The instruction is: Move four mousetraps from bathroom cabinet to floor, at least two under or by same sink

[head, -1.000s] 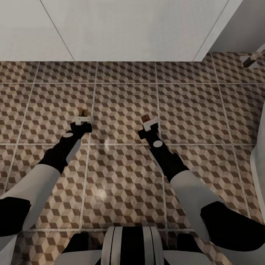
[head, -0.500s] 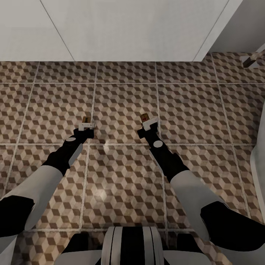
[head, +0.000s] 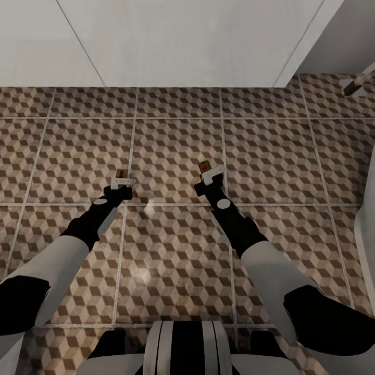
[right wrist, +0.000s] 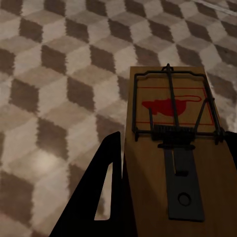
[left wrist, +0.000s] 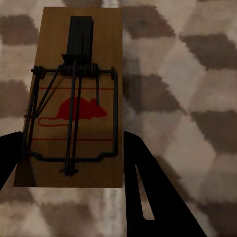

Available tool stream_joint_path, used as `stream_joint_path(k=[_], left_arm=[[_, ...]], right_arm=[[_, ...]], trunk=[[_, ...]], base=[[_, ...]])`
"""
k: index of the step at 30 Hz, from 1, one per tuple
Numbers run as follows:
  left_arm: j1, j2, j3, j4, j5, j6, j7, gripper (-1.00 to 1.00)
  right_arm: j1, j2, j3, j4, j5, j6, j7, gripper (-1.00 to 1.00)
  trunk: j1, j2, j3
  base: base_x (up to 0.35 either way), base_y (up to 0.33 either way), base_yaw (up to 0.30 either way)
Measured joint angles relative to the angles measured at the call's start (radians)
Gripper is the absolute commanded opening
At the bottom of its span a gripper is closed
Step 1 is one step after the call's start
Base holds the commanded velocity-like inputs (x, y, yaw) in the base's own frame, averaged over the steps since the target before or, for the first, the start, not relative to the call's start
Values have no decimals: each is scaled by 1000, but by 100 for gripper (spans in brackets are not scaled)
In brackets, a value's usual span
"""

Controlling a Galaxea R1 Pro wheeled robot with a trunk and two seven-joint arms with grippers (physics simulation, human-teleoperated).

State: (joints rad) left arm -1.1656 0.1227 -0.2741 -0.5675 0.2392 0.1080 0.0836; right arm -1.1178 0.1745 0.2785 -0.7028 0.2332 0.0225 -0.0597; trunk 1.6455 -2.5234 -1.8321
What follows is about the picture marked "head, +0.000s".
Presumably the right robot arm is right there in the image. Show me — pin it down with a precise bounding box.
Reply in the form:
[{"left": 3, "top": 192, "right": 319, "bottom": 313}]
[{"left": 194, "top": 165, "right": 375, "bottom": 375}]

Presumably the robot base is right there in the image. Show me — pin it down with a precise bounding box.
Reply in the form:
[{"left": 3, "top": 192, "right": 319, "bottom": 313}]
[{"left": 76, "top": 330, "right": 299, "bottom": 375}]

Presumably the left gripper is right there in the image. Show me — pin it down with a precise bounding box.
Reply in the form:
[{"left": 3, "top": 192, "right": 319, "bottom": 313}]
[{"left": 104, "top": 186, "right": 133, "bottom": 202}]

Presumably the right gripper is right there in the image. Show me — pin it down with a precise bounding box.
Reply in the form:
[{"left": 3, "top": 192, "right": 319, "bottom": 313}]
[{"left": 194, "top": 174, "right": 223, "bottom": 197}]

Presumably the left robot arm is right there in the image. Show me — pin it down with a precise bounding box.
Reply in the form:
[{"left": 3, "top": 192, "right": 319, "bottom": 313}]
[{"left": 0, "top": 177, "right": 135, "bottom": 360}]

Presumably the mousetrap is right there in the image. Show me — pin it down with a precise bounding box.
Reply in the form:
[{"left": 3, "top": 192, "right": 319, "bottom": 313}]
[
  {"left": 116, "top": 169, "right": 128, "bottom": 178},
  {"left": 197, "top": 159, "right": 212, "bottom": 175}
]

